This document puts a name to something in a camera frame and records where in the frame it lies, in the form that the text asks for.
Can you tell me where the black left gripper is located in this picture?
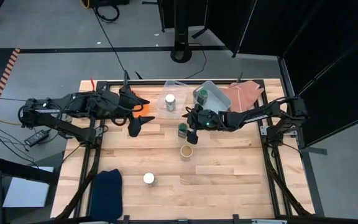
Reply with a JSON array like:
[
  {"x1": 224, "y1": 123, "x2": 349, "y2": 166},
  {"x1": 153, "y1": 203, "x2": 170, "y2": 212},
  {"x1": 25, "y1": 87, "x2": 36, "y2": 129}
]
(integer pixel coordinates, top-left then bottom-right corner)
[{"x1": 116, "y1": 84, "x2": 156, "y2": 138}]

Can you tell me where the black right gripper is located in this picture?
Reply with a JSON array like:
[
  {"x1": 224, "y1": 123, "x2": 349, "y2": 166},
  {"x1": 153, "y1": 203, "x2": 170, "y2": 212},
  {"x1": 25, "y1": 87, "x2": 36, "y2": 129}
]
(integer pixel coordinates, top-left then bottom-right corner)
[{"x1": 182, "y1": 104, "x2": 222, "y2": 146}]

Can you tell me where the green lid spice jar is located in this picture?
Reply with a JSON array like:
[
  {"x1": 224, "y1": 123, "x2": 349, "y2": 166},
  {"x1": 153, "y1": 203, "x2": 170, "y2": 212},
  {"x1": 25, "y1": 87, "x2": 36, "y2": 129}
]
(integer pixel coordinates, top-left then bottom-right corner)
[
  {"x1": 196, "y1": 88, "x2": 210, "y2": 106},
  {"x1": 177, "y1": 122, "x2": 189, "y2": 139}
]

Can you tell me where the white lid spice jar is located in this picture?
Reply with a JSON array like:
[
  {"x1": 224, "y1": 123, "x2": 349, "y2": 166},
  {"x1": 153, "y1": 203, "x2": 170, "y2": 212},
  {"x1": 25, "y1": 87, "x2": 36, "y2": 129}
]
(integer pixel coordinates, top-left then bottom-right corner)
[
  {"x1": 143, "y1": 172, "x2": 156, "y2": 187},
  {"x1": 165, "y1": 93, "x2": 177, "y2": 112}
]

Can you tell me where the clear plastic bin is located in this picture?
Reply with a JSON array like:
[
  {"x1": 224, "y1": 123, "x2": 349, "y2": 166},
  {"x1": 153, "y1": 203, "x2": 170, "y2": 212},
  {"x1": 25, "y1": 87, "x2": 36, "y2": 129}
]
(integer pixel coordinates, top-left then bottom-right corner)
[{"x1": 155, "y1": 79, "x2": 191, "y2": 119}]

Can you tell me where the grey plastic bin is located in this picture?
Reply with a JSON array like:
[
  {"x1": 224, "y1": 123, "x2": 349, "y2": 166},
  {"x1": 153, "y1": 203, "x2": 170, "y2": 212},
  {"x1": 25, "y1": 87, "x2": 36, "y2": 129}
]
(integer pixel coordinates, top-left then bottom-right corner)
[{"x1": 192, "y1": 80, "x2": 233, "y2": 114}]

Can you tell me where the pink cloth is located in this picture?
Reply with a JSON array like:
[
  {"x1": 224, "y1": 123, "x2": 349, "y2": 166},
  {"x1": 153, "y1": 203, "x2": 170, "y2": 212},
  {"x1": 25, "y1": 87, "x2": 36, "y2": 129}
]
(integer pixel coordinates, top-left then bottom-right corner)
[{"x1": 221, "y1": 80, "x2": 265, "y2": 113}]

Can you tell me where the navy blue cloth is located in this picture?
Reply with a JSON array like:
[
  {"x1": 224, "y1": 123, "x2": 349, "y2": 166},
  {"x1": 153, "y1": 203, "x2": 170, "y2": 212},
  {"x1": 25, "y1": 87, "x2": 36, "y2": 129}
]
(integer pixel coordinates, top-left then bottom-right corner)
[{"x1": 89, "y1": 169, "x2": 124, "y2": 223}]

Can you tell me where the black stand pole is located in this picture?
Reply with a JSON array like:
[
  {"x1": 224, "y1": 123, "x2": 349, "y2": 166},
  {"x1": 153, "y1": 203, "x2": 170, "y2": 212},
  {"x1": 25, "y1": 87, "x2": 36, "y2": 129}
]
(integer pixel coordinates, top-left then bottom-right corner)
[{"x1": 170, "y1": 0, "x2": 193, "y2": 63}]

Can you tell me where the black power adapter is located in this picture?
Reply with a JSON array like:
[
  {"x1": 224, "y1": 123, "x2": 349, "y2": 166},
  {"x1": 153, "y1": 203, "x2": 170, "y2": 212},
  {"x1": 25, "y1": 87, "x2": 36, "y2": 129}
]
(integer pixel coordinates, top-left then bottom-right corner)
[{"x1": 23, "y1": 129, "x2": 51, "y2": 147}]

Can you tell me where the black curtain partition panel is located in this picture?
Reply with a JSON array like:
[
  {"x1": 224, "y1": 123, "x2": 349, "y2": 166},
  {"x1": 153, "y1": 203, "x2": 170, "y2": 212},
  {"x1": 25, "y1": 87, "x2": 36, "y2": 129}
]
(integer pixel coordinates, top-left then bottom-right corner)
[
  {"x1": 237, "y1": 0, "x2": 358, "y2": 58},
  {"x1": 277, "y1": 18, "x2": 358, "y2": 156},
  {"x1": 205, "y1": 0, "x2": 259, "y2": 58},
  {"x1": 157, "y1": 0, "x2": 211, "y2": 40}
]

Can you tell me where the white board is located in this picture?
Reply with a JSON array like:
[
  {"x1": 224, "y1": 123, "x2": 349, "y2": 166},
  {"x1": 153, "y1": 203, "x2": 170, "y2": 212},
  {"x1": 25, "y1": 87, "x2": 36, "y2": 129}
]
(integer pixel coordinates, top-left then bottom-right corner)
[{"x1": 2, "y1": 166, "x2": 55, "y2": 208}]

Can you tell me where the orange black hazard tape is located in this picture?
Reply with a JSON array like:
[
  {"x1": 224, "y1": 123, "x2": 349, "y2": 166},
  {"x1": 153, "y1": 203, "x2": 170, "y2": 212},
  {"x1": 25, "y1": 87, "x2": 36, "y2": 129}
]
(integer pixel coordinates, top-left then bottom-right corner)
[{"x1": 0, "y1": 48, "x2": 21, "y2": 118}]

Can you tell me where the black metal table frame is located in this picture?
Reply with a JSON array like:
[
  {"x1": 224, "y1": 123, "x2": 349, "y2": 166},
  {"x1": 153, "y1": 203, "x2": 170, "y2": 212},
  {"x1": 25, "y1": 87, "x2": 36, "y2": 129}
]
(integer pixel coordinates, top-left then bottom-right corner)
[{"x1": 54, "y1": 79, "x2": 315, "y2": 224}]

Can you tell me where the thin black cable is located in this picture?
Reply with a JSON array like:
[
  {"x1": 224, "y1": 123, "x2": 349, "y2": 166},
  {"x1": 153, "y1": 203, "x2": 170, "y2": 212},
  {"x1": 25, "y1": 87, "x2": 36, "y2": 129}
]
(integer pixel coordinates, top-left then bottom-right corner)
[{"x1": 183, "y1": 42, "x2": 208, "y2": 80}]

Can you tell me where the long black floor cable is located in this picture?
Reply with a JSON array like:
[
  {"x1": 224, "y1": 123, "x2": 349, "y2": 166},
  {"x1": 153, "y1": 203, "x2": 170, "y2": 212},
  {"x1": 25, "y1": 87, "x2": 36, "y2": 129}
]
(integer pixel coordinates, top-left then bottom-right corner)
[{"x1": 91, "y1": 6, "x2": 127, "y2": 73}]

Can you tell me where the coiled black cable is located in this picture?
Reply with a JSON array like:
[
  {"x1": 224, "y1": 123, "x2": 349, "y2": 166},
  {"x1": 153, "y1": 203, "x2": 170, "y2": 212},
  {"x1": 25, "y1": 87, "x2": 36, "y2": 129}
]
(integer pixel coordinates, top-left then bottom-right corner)
[{"x1": 94, "y1": 3, "x2": 121, "y2": 24}]

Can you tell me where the orange floor cable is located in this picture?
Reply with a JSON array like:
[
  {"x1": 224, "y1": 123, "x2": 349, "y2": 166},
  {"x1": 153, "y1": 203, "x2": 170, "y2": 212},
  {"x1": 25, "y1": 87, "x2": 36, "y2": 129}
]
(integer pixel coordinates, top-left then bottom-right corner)
[{"x1": 0, "y1": 116, "x2": 23, "y2": 127}]

